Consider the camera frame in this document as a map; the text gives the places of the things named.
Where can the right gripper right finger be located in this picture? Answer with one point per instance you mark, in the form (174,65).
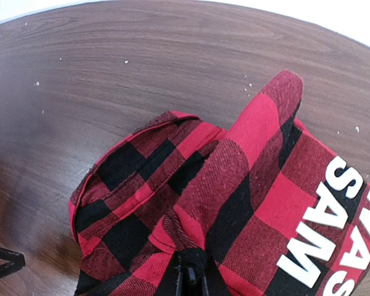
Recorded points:
(192,273)

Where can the red black plaid shirt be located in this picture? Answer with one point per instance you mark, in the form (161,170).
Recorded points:
(275,210)

